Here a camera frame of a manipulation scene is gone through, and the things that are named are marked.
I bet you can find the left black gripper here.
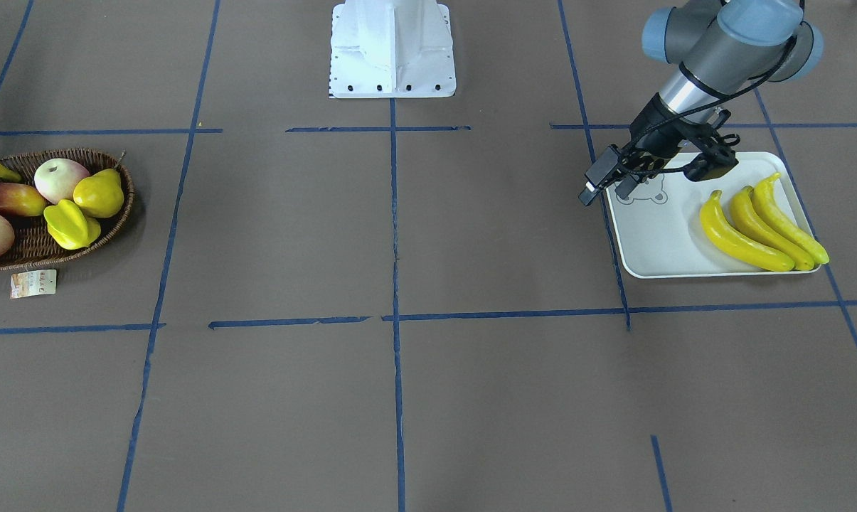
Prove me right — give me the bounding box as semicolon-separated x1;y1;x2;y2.
585;93;699;201

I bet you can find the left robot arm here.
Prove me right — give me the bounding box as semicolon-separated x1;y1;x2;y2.
579;1;825;205

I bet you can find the cream bear plate tray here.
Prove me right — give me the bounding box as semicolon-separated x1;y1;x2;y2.
606;151;813;279

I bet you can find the woven brown basket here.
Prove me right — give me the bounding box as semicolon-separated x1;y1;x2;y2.
0;148;137;272

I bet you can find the basket paper label tag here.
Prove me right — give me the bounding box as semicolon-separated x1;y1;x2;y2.
9;269;58;299

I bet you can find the pale peach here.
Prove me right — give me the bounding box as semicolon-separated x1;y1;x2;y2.
33;158;91;205

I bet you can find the dark red apple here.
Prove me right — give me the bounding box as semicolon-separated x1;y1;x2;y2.
0;182;50;217

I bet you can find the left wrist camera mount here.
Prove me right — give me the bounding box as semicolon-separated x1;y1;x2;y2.
678;107;741;182

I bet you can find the white camera pole base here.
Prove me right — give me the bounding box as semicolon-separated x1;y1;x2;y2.
329;1;457;98

